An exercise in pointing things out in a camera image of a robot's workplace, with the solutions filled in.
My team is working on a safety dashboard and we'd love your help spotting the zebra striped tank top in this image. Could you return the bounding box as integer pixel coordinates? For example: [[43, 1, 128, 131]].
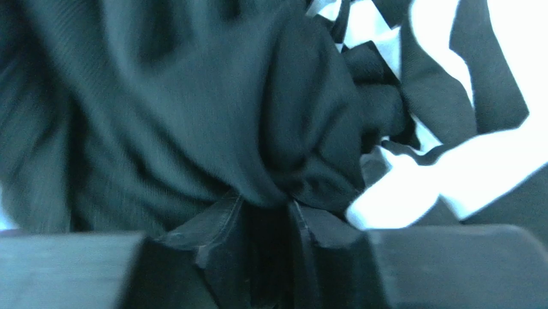
[[307, 1, 547, 240]]

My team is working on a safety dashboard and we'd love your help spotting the black top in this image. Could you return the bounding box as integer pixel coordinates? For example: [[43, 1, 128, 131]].
[[1, 1, 408, 236]]

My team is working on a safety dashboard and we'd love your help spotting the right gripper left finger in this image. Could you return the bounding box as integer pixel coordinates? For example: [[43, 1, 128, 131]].
[[1, 194, 250, 308]]

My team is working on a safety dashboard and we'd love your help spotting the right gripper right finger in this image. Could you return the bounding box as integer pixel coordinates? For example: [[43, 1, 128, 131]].
[[291, 203, 547, 308]]

